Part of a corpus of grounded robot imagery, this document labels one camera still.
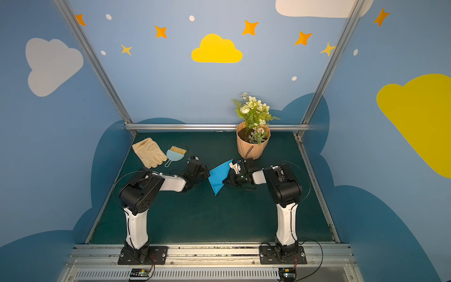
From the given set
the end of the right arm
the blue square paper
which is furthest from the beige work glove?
the end of the right arm

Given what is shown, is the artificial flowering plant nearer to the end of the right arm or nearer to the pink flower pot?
the pink flower pot

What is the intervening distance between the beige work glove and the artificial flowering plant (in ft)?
1.82

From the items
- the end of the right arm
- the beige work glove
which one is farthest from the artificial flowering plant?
the beige work glove

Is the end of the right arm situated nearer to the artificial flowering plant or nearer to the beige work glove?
the artificial flowering plant

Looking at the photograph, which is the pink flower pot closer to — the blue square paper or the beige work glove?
the blue square paper

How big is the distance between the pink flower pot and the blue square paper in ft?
0.41

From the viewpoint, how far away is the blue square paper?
968 millimetres

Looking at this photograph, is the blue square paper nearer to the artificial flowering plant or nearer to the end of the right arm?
the end of the right arm

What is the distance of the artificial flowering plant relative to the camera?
92cm

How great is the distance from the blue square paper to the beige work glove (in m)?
0.33

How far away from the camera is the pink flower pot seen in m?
0.95

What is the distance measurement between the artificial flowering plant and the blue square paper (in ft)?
0.70
